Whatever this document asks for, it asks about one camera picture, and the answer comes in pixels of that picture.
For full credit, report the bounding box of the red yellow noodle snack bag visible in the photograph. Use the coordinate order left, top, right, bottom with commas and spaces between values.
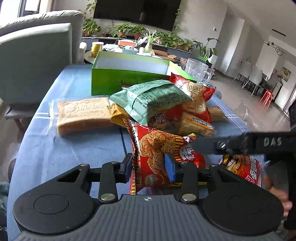
123, 119, 206, 194

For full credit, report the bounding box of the red orange chip bag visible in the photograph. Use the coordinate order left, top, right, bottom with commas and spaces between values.
219, 154, 262, 187

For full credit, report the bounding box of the yellow label sachima pack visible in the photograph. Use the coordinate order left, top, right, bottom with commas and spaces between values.
178, 112, 216, 136

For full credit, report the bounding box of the round pastry black label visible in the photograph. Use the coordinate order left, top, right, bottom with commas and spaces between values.
147, 108, 182, 134

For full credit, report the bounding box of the small orange snack pack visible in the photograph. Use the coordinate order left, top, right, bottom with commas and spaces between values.
110, 103, 133, 127

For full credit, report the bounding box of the clear bread loaf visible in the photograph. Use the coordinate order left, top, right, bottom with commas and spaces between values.
47, 96, 113, 136

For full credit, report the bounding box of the green snack bag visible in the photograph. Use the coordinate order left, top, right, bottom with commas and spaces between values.
109, 79, 191, 125

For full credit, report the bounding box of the red rice cracker bag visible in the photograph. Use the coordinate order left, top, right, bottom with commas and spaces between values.
170, 73, 216, 123

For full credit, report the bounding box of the corn cob snack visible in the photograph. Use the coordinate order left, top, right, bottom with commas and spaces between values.
207, 106, 228, 121

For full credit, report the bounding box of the person's right hand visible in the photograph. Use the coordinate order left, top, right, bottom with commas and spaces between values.
263, 175, 292, 217

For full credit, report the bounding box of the red stool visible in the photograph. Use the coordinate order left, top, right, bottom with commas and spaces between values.
260, 90, 273, 106

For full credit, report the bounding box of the white dining chair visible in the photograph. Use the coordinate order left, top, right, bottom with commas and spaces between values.
242, 66, 263, 95

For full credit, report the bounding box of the green cardboard box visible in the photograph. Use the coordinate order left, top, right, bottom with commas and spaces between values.
91, 51, 195, 95

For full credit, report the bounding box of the clear glass mug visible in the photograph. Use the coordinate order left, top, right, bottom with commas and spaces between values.
185, 58, 211, 85

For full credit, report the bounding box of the large leaf potted plant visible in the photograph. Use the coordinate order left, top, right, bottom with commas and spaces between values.
193, 38, 220, 61

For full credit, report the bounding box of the yellow white can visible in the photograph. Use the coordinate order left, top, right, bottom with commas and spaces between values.
91, 42, 104, 58

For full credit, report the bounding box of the spider plant in vase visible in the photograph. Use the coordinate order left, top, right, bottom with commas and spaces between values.
144, 29, 161, 54

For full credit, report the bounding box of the grey sofa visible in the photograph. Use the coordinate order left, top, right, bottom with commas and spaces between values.
1, 10, 84, 105

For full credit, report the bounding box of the black television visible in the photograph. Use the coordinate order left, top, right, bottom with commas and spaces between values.
93, 0, 181, 31

